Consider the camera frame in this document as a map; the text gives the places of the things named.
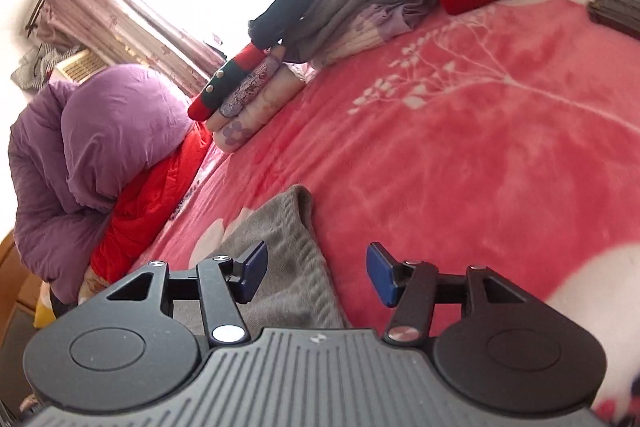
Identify grey knitted garment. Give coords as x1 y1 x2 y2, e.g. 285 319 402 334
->
189 184 349 337

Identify red quilt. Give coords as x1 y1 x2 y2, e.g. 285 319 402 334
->
90 122 213 284

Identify red green folded sweater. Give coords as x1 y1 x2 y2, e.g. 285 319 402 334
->
188 43 267 122

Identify purple floral folded garment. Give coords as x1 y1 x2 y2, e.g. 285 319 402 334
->
219 55 282 118

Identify pink floral bed blanket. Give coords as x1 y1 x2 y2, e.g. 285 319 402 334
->
146 0 639 426

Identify purple duvet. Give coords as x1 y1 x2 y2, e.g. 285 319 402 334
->
8 64 194 305

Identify wooden headboard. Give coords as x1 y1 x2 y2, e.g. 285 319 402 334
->
0 231 41 340

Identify cream floral folded garment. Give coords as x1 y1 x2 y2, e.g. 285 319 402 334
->
206 46 306 153

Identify lilac striped folded garment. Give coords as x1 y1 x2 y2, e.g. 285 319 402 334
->
310 0 438 69

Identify pink curtain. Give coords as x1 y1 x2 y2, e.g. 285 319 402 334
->
34 0 224 95

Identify black smartphone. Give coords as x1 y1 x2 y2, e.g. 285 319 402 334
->
587 0 640 39

